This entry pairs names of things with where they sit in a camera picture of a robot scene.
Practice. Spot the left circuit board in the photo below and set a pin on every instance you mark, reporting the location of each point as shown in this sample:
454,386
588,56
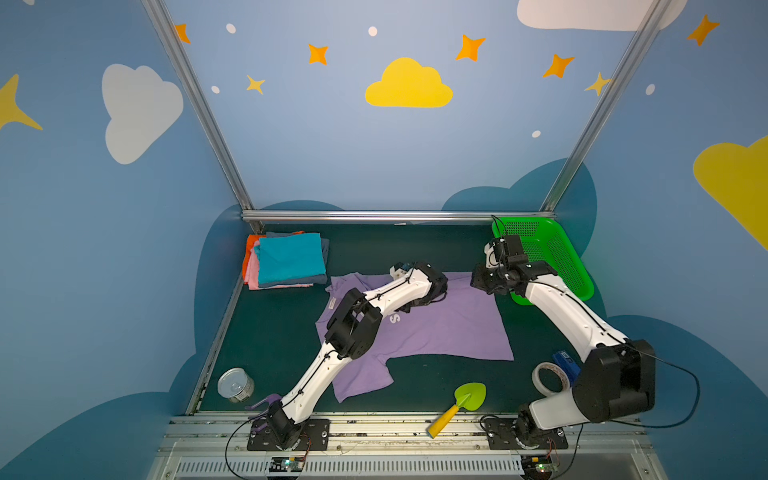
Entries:
286,465

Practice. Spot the purple t shirt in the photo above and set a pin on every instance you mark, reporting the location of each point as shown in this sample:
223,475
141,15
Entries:
465,322

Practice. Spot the white tape roll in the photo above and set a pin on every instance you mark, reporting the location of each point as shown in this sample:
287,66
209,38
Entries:
554,369

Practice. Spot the pink folded t shirt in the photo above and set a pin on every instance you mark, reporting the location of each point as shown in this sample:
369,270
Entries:
251,278

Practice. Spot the orange folded t shirt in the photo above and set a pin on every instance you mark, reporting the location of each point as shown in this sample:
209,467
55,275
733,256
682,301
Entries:
250,243

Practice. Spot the aluminium frame post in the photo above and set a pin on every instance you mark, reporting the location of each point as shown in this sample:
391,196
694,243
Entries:
173,46
638,47

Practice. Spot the aluminium frame back bar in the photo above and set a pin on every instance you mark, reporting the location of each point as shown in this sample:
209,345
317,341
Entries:
383,217

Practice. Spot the aluminium frame right post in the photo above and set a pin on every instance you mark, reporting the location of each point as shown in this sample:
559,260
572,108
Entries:
638,47

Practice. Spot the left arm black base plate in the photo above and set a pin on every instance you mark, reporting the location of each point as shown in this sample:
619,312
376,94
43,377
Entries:
313,435

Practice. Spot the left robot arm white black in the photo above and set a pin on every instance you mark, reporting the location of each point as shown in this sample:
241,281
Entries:
351,332

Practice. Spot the grey blue folded t shirt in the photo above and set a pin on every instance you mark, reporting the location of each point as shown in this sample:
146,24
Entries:
325,246

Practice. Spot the blue stapler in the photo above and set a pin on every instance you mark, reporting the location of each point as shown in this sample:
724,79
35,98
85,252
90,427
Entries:
565,362

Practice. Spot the aluminium front rail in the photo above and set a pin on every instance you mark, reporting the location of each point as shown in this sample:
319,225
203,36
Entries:
397,446

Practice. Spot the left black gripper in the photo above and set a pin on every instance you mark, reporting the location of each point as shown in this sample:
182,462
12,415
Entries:
411,270

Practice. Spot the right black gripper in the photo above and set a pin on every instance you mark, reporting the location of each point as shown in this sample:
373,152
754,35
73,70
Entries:
483,280

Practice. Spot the green plastic perforated basket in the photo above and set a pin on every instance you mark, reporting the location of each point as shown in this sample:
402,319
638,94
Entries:
544,239

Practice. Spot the circuit board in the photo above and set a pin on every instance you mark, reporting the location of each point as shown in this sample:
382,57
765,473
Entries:
536,468
286,465

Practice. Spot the right circuit board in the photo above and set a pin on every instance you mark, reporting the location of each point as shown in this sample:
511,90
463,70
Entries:
536,468

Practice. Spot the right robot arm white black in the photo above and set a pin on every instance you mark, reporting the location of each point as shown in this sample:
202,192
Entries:
617,377

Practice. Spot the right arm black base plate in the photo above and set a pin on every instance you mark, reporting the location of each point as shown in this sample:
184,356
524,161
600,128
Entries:
503,434

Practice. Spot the teal folded t shirt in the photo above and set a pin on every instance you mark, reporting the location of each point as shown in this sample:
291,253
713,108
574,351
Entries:
291,258

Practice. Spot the green yellow toy shovel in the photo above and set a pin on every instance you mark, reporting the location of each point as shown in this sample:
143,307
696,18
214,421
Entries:
469,397

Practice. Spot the aluminium frame left post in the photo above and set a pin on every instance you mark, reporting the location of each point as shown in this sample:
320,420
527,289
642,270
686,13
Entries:
173,46

